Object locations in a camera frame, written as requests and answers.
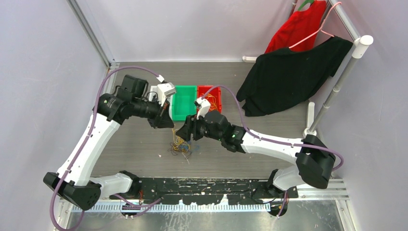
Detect green clothes hanger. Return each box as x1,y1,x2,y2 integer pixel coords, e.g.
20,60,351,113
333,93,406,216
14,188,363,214
298,0,314,11

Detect pink clothes hanger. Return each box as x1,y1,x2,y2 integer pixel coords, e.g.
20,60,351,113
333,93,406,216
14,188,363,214
289,1,342,49

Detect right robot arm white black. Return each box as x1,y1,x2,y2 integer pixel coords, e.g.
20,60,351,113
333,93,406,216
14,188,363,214
176,111,336,198

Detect white cable duct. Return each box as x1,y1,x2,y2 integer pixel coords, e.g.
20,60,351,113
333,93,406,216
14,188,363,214
88,202,271,213

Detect black shirt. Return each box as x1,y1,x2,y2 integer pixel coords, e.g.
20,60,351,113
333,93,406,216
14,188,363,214
236,36,353,117

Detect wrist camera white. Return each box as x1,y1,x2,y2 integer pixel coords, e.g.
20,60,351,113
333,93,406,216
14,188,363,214
194,97,211,120
156,82,176,107

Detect green plastic bin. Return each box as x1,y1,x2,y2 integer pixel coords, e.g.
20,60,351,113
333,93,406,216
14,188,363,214
171,85,197,121

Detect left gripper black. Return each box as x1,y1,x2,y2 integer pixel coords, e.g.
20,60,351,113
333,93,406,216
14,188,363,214
132,94,174,129

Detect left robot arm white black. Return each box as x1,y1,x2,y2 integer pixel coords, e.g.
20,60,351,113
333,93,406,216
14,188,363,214
43,75,176,210

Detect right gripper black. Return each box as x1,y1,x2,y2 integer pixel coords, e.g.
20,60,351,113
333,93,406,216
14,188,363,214
176,111,223,142

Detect orange cable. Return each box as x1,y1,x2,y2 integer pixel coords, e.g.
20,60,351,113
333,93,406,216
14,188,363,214
200,92,220,112

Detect aluminium frame post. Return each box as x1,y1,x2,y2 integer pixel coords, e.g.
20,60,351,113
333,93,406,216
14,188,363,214
66,0,115,67

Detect white clothes rack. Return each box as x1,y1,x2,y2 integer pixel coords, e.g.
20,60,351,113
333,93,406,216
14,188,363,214
242,0,374,170

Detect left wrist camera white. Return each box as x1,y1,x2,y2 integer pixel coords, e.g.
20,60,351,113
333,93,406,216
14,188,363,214
156,82,176,107

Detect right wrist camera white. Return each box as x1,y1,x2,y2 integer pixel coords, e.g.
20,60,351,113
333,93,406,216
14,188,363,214
194,97,211,120

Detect red plastic bin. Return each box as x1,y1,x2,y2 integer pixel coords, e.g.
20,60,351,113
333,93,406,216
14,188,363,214
197,85,222,113

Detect yellow cable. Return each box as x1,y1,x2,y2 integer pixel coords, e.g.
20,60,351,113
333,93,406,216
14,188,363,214
171,127,191,152

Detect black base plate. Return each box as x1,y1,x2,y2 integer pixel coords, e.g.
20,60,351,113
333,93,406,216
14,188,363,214
123,178,283,205

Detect white plastic bin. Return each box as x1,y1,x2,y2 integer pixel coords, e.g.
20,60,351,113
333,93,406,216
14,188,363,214
147,85,174,119

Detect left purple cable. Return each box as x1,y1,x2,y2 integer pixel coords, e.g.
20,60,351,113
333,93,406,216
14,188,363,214
49,65,165,231

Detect red shirt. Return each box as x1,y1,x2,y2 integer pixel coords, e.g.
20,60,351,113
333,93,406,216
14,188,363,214
265,0,326,53

